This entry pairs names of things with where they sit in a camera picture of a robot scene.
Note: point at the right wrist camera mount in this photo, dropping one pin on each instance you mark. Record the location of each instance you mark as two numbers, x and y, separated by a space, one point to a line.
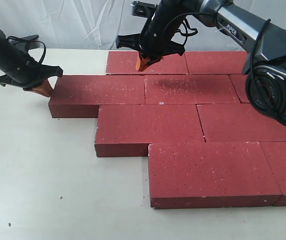
142 9

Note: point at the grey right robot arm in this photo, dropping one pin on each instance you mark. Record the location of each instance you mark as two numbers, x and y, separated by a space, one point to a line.
264 42

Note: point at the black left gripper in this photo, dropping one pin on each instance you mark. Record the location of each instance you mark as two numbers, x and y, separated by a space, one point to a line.
32 76

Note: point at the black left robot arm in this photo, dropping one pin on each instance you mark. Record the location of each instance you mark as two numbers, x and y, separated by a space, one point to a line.
21 61

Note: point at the white backdrop curtain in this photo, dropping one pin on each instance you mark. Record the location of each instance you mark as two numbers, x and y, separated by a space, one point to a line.
95 24

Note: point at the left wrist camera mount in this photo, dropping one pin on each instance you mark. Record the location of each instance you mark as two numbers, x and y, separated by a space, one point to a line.
25 43

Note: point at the white-speckled red brick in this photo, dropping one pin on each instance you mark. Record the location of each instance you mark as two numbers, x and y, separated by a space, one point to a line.
189 89

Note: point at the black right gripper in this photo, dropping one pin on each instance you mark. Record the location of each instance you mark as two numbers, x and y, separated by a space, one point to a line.
155 39

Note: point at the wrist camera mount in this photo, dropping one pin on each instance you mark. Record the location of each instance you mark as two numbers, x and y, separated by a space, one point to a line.
25 43
142 9

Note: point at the middle row red brick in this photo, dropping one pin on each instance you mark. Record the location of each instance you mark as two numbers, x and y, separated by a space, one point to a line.
238 122

